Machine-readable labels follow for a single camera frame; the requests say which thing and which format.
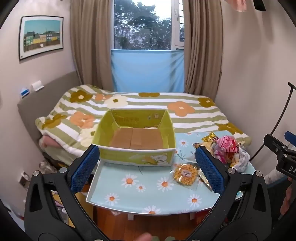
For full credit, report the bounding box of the pink white marshmallow snack bag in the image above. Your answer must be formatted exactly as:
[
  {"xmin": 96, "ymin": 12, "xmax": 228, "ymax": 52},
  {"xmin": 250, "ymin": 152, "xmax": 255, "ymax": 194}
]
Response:
[{"xmin": 213, "ymin": 136, "xmax": 239, "ymax": 165}]

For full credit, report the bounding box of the waffle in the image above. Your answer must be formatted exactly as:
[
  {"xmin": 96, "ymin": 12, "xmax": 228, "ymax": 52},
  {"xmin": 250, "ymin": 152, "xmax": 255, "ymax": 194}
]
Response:
[{"xmin": 171, "ymin": 163, "xmax": 200, "ymax": 190}]

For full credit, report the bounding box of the gold chocolate pillow snack bag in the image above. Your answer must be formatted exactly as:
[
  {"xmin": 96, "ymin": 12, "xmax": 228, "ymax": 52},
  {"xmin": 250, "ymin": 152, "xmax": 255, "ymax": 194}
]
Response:
[{"xmin": 202, "ymin": 132, "xmax": 218, "ymax": 142}]

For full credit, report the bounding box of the yellow-green cardboard box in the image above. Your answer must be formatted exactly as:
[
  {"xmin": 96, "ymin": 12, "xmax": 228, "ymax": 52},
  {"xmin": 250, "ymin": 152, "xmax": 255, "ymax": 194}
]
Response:
[{"xmin": 92, "ymin": 108, "xmax": 176, "ymax": 167}]

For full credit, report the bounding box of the person right hand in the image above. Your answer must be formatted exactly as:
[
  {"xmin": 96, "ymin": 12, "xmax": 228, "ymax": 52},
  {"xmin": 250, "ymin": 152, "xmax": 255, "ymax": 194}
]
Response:
[{"xmin": 280, "ymin": 177, "xmax": 293, "ymax": 215}]

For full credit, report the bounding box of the striped floral quilt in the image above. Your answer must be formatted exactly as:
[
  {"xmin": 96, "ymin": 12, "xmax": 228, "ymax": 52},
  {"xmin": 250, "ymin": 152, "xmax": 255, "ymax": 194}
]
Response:
[{"xmin": 35, "ymin": 85, "xmax": 251, "ymax": 158}]

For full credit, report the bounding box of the grey headboard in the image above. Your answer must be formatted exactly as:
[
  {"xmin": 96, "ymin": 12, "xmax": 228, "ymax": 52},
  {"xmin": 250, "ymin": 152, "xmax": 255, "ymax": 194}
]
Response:
[{"xmin": 17, "ymin": 71, "xmax": 81, "ymax": 147}]

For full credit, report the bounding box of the right brown curtain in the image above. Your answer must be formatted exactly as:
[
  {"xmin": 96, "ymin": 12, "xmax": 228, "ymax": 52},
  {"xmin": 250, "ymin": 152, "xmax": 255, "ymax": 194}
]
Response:
[{"xmin": 183, "ymin": 1, "xmax": 223, "ymax": 100}]

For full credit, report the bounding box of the brown curtain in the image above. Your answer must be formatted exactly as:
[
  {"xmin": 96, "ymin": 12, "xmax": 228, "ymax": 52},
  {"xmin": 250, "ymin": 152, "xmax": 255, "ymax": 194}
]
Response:
[
  {"xmin": 70, "ymin": 1, "xmax": 114, "ymax": 91},
  {"xmin": 183, "ymin": 1, "xmax": 223, "ymax": 100}
]

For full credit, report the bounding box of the blue window cover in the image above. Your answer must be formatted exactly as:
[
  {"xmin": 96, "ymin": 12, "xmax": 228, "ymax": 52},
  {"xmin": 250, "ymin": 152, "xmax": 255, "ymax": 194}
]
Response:
[{"xmin": 111, "ymin": 50, "xmax": 185, "ymax": 93}]

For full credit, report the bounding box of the framed houses picture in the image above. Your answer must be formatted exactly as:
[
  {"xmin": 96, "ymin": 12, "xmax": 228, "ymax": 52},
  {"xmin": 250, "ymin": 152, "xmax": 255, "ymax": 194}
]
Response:
[{"xmin": 18, "ymin": 15, "xmax": 64, "ymax": 61}]

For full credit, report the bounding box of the left brown curtain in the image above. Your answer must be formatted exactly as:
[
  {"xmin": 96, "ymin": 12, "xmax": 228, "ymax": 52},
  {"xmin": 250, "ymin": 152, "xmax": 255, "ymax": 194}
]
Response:
[{"xmin": 70, "ymin": 1, "xmax": 114, "ymax": 91}]

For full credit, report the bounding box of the window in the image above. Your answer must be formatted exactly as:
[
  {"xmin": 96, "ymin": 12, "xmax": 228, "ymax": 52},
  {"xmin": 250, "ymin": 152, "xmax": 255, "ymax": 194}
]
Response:
[{"xmin": 113, "ymin": 0, "xmax": 185, "ymax": 50}]

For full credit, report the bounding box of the black cable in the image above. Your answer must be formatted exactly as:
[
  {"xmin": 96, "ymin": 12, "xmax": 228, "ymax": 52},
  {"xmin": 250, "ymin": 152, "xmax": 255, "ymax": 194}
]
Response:
[{"xmin": 249, "ymin": 81, "xmax": 296, "ymax": 162}]

